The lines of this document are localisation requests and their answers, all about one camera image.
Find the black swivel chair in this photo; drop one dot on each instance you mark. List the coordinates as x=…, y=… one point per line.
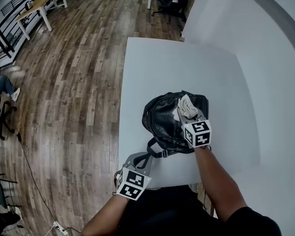
x=3, y=117

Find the person's left forearm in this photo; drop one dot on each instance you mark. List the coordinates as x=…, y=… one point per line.
x=103, y=217

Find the black folding chair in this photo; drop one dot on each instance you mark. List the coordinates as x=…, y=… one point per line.
x=1, y=193

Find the white power strip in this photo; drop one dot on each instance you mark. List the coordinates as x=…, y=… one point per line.
x=59, y=227

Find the black leather backpack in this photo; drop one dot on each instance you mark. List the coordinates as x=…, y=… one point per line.
x=162, y=124

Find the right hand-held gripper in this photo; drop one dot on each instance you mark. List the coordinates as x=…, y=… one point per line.
x=197, y=134

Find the wooden table with white legs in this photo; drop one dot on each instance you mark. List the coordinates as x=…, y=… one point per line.
x=39, y=2

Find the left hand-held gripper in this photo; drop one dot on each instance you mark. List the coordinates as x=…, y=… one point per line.
x=131, y=182

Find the white cloth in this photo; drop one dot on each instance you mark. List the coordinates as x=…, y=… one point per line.
x=186, y=106

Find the black metal railing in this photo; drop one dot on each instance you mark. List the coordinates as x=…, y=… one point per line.
x=5, y=28

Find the person's black shirt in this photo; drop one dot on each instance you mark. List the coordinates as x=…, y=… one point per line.
x=172, y=213

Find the person's right forearm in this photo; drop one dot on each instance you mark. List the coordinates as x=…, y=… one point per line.
x=218, y=181

